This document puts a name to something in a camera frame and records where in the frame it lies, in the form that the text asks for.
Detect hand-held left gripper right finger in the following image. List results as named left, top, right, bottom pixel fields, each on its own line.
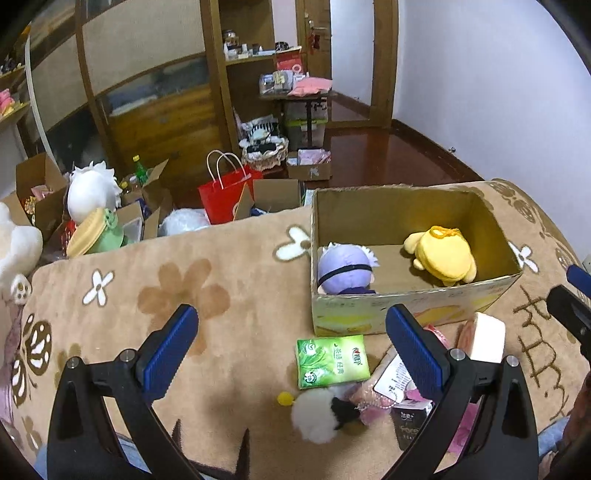
left=385, top=304, right=541, bottom=480

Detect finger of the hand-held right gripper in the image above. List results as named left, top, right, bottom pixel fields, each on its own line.
left=546, top=285, right=591, bottom=361
left=566, top=264, right=591, bottom=296

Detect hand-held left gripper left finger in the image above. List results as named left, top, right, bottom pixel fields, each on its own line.
left=46, top=304, right=200, bottom=480

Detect yellow-print cardboard box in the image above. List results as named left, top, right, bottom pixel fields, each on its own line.
left=310, top=185, right=523, bottom=337

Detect pink bear plush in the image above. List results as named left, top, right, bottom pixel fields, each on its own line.
left=422, top=323, right=481, bottom=462

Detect white fluffy plush yellow antennae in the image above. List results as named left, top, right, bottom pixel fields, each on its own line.
left=276, top=387, right=363, bottom=445

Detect dark tissue pack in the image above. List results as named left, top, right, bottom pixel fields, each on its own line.
left=390, top=399, right=435, bottom=450

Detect white and pink cake plush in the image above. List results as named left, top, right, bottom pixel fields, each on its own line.
left=457, top=312, right=506, bottom=364

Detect green tissue pack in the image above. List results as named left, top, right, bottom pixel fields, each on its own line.
left=294, top=335, right=371, bottom=390

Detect flower-print beige blanket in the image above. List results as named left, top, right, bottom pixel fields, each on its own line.
left=0, top=178, right=591, bottom=480

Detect yellow plush toy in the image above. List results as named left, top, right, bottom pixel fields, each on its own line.
left=403, top=225, right=477, bottom=287

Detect purple-haired plush doll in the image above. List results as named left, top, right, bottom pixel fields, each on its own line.
left=318, top=242, right=380, bottom=295

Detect green frog plush yellow hat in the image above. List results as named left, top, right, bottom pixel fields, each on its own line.
left=66, top=208, right=128, bottom=258

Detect red paper gift bag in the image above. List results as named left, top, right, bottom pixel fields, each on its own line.
left=198, top=150, right=265, bottom=225

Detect cardboard box with bottles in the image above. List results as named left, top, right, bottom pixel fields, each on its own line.
left=119, top=159, right=175, bottom=223

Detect white-haired plush doll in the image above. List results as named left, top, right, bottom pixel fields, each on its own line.
left=67, top=161, right=123, bottom=224

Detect white bear plush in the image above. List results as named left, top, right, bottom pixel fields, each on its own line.
left=0, top=202, right=44, bottom=305

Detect plain open cardboard box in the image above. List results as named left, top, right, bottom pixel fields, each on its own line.
left=233, top=179, right=302, bottom=221

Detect small cardboard box pink items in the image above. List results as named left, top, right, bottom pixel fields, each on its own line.
left=286, top=149, right=332, bottom=181

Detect lace-trimmed wicker basket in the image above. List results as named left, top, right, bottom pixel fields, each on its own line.
left=241, top=137, right=290, bottom=172

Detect large open cardboard box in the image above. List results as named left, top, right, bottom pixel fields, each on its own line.
left=2, top=152, right=70, bottom=228

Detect black and white striped plush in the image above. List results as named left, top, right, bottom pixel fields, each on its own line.
left=242, top=119, right=282, bottom=148

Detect clear storage bin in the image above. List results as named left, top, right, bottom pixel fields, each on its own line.
left=284, top=117, right=329, bottom=149

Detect small dark side table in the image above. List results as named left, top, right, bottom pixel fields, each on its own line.
left=259, top=90, right=338, bottom=139

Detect pink folded cloth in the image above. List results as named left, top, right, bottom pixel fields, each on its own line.
left=287, top=77, right=333, bottom=98

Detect clear plastic organiser boxes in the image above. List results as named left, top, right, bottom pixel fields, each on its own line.
left=259, top=72, right=296, bottom=96

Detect white-framed display shelf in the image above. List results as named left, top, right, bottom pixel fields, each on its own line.
left=0, top=25, right=52, bottom=160

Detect wooden door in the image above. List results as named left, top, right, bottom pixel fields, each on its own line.
left=295, top=0, right=334, bottom=80

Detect red paper box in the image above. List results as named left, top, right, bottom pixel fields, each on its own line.
left=276, top=50, right=305, bottom=75

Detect wooden corner shelf unit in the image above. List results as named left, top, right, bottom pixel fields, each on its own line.
left=203, top=0, right=280, bottom=144

